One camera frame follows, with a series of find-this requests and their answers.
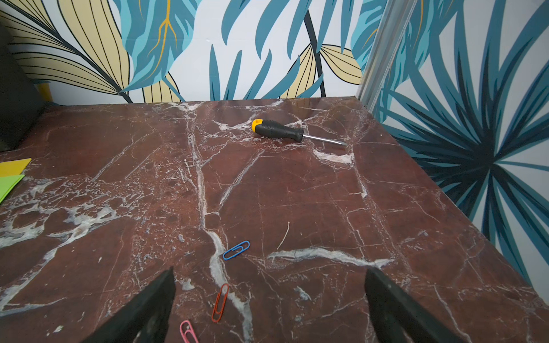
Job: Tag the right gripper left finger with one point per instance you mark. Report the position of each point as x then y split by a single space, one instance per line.
143 319

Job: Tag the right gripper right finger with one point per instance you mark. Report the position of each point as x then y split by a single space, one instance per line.
395 315

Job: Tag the lime green paper sheet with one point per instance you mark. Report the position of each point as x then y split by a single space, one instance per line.
7 184

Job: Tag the yellow paper sheet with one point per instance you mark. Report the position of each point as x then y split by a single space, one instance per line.
13 168

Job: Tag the pink paperclip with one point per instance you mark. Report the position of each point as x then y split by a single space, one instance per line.
187 332

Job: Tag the red paperclip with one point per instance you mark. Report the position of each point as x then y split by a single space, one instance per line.
220 303

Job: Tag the blue paperclip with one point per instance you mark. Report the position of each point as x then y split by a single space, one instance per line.
236 250

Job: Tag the small black orange tool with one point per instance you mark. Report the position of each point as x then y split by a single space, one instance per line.
274 130

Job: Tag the yellow black toolbox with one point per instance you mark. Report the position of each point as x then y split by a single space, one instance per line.
21 103

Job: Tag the right aluminium corner post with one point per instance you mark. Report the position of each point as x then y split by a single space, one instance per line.
393 24

